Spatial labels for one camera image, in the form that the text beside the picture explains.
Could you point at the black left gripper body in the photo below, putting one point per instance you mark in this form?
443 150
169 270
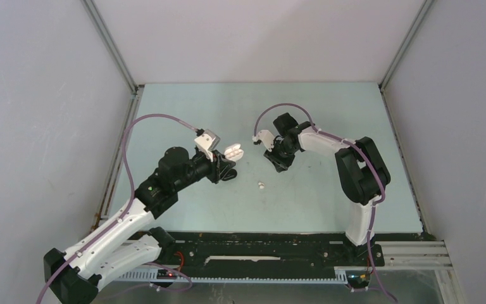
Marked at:
213 174

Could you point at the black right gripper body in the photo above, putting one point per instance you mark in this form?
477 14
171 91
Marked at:
282 154

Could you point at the white oval earbud case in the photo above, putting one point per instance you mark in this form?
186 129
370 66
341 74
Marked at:
233 152

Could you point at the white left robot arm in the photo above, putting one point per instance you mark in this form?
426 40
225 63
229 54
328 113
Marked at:
77 274

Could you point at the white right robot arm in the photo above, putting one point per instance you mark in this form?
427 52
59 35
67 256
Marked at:
362 171

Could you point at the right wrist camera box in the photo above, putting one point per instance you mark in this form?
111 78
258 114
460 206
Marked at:
266 138

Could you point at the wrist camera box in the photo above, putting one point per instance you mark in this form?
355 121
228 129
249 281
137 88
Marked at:
206 142
266 138

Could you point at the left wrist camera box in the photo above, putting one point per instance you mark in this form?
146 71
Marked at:
206 142

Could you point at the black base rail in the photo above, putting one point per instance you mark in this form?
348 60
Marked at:
253 255

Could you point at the aluminium frame post left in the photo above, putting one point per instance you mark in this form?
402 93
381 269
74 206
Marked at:
131 105

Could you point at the aluminium frame post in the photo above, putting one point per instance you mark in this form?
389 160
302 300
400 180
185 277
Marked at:
407 41
131 105

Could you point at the aluminium frame post right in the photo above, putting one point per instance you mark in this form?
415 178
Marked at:
407 41

